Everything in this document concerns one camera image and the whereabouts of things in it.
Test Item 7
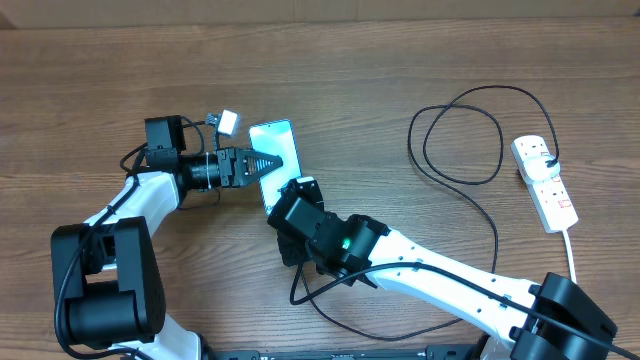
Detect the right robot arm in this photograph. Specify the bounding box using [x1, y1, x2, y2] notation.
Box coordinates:
[265, 177, 634, 359]

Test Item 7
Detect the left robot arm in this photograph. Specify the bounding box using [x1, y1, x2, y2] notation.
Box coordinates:
[51, 115, 283, 359]

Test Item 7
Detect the white charger adapter plug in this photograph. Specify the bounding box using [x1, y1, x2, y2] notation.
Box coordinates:
[523, 154, 561, 184]

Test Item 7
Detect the white power strip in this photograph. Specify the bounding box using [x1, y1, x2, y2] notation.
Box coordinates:
[510, 135, 578, 233]

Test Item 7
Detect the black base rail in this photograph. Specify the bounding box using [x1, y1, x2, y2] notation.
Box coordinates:
[202, 335, 489, 360]

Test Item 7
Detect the white power strip cord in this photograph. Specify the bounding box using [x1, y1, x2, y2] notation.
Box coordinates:
[561, 229, 578, 285]

